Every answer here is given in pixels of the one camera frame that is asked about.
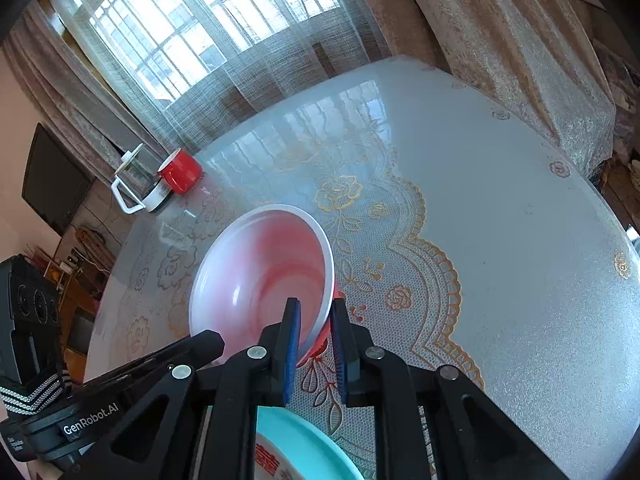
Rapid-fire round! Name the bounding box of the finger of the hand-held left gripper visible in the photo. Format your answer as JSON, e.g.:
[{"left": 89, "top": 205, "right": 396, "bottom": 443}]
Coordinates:
[{"left": 84, "top": 330, "right": 225, "bottom": 392}]

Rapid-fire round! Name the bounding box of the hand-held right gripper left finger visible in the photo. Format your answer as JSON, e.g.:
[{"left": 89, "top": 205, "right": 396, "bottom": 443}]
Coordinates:
[{"left": 60, "top": 298, "right": 302, "bottom": 480}]

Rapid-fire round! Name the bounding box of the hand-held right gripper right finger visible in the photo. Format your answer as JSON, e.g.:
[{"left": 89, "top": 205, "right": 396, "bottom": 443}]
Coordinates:
[{"left": 329, "top": 298, "right": 571, "bottom": 480}]

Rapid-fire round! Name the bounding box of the red plastic bowl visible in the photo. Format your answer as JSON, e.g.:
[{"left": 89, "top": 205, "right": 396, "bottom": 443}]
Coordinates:
[{"left": 188, "top": 204, "right": 346, "bottom": 358}]

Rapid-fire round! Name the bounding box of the wooden cabinet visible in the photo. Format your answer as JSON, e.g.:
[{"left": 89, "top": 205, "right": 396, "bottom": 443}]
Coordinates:
[{"left": 25, "top": 245, "right": 101, "bottom": 368}]

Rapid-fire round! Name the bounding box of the teal plate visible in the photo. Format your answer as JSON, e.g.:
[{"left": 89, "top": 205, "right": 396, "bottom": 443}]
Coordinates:
[{"left": 255, "top": 406, "right": 365, "bottom": 480}]

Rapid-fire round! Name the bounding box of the brown wooden rack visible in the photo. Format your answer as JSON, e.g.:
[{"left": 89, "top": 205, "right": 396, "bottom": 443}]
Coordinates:
[{"left": 75, "top": 227, "right": 121, "bottom": 273}]

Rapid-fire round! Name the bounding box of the red cup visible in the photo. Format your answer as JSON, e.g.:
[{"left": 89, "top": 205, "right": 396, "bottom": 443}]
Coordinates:
[{"left": 157, "top": 149, "right": 202, "bottom": 195}]

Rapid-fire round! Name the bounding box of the lace patterned tablecloth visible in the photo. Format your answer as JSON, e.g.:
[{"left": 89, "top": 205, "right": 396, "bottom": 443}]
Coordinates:
[{"left": 82, "top": 55, "right": 640, "bottom": 480}]

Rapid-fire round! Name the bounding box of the sheer white curtain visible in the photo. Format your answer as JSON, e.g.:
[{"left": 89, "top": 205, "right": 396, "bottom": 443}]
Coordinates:
[{"left": 45, "top": 0, "right": 436, "bottom": 156}]

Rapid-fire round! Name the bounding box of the barred window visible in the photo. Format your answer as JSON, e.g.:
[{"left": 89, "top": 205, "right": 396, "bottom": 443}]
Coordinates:
[{"left": 87, "top": 0, "right": 346, "bottom": 103}]

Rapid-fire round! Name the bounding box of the wall-mounted black television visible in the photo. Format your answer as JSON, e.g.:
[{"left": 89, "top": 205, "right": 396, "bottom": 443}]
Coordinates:
[{"left": 21, "top": 122, "right": 97, "bottom": 237}]

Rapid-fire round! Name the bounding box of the glass pitcher with white handle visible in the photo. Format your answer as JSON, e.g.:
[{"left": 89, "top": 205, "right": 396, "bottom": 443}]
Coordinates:
[{"left": 111, "top": 143, "right": 173, "bottom": 214}]

